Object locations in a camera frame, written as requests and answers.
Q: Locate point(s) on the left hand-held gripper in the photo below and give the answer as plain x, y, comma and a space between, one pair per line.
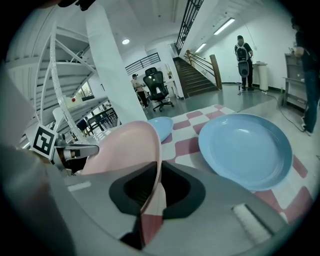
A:
43, 142

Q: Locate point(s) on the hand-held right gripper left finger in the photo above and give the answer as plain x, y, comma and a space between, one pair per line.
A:
100, 205

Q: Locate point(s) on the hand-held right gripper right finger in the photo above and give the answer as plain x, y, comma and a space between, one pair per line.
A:
215, 225

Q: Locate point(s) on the pink big plate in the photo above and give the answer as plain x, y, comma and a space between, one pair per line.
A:
120, 150

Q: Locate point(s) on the person's left forearm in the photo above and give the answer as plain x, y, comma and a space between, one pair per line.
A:
41, 160

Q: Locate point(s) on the white square pillar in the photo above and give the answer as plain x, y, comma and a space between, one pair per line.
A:
112, 75

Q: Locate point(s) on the red white checkered tablecloth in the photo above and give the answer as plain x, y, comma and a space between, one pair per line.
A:
185, 150

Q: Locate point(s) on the white metal shelving rack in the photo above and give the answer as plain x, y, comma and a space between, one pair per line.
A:
75, 67

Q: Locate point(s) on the black office chair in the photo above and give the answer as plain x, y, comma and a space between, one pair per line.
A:
155, 82

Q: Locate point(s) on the black metal railing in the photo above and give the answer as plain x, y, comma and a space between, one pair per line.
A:
142, 61
186, 25

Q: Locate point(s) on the white small desk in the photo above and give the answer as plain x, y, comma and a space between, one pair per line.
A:
171, 82

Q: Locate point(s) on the potted plant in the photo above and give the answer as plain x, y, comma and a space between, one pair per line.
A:
170, 73

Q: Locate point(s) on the round ceiling light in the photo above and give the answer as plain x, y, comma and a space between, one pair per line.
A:
125, 41

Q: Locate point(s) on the brown wooden staircase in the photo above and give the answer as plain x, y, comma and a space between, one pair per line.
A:
195, 80

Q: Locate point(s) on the long ceiling light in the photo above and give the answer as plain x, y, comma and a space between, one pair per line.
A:
224, 25
200, 47

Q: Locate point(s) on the white tall bin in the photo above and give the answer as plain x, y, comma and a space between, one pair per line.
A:
263, 77

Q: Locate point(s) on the grey oval hanging case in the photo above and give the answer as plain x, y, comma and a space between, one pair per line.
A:
243, 69

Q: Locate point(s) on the black backpack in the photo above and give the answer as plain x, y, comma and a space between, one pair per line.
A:
242, 53

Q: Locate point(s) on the grey hutch desk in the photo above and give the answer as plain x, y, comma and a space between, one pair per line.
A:
292, 65

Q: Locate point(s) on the black head-worn camera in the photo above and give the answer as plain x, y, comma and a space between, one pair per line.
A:
85, 3

